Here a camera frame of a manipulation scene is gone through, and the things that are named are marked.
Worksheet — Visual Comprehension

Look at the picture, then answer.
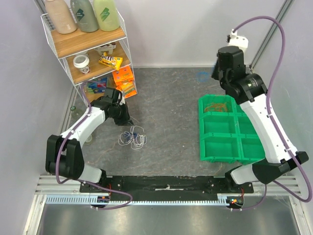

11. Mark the yellow candy bag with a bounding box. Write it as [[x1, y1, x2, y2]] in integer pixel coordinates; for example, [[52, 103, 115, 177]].
[[98, 52, 123, 71]]

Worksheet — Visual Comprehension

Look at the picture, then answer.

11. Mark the white cable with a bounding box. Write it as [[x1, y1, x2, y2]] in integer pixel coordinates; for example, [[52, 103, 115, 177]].
[[117, 125, 148, 150]]

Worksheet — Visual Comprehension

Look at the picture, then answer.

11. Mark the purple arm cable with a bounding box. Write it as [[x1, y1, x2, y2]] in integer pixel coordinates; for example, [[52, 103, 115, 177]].
[[229, 16, 313, 211], [55, 81, 133, 211]]

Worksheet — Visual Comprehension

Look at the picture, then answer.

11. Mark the orange snack box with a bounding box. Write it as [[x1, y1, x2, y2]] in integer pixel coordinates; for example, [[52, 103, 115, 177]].
[[112, 66, 134, 86], [116, 81, 137, 98]]

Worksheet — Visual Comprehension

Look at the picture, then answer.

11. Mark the white lidded paper cup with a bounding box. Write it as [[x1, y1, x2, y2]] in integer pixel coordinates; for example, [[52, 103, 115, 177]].
[[73, 54, 90, 74]]

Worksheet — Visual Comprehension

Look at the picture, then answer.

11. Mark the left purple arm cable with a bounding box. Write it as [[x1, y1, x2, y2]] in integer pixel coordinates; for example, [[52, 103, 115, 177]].
[[55, 81, 133, 211]]

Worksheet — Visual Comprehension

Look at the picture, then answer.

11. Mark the grey slotted cable duct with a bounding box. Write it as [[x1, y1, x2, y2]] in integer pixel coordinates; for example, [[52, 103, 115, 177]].
[[45, 195, 234, 206]]

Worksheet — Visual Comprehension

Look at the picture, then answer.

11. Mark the green compartment bin tray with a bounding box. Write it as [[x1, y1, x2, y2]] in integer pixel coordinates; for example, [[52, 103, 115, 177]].
[[198, 94, 265, 165]]

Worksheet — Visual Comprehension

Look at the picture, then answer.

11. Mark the light blue cable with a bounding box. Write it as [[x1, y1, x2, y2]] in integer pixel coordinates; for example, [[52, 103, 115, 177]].
[[196, 63, 217, 83]]

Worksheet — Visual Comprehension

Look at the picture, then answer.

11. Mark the beige bottle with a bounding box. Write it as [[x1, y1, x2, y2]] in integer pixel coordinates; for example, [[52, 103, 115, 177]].
[[45, 0, 77, 34]]

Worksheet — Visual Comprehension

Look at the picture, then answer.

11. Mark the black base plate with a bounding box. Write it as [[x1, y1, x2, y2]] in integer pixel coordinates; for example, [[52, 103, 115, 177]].
[[79, 175, 255, 195]]

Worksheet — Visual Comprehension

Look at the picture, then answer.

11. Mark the light green bottle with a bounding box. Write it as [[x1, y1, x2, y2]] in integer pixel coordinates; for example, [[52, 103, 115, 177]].
[[93, 0, 120, 32]]

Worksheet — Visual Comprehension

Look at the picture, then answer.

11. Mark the top orange snack box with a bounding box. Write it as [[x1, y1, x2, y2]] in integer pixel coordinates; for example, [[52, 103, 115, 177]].
[[112, 66, 134, 86]]

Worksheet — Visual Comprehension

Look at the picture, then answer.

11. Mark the grey green bottle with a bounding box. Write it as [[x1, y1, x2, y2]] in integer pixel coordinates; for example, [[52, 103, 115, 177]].
[[70, 0, 99, 33]]

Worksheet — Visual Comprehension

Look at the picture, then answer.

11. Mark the chobani yogurt pack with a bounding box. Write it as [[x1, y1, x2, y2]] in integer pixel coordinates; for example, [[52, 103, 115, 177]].
[[94, 42, 116, 55]]

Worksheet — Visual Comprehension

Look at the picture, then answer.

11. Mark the white wire wooden shelf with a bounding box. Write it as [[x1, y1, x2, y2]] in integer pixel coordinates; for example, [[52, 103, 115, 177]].
[[40, 7, 138, 110]]

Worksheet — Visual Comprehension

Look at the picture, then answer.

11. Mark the lower orange snack box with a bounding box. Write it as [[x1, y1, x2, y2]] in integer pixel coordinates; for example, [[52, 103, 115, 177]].
[[116, 81, 137, 98]]

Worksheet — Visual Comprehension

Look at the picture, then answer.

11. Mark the blue snack package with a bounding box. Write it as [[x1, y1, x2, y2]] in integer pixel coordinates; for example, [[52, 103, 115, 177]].
[[86, 77, 108, 94]]

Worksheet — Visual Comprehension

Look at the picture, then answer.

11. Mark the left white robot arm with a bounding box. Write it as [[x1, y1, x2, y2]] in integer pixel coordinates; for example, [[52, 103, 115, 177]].
[[45, 88, 133, 192]]

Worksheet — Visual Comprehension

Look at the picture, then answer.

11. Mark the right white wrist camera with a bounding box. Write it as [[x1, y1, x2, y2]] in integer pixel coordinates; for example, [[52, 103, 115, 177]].
[[226, 29, 248, 52]]

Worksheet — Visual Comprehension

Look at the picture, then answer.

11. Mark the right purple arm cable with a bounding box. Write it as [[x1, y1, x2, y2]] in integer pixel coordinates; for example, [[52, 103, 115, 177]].
[[229, 16, 313, 211]]

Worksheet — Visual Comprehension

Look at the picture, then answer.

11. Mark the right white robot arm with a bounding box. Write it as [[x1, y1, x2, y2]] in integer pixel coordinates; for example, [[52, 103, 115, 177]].
[[212, 46, 309, 193]]

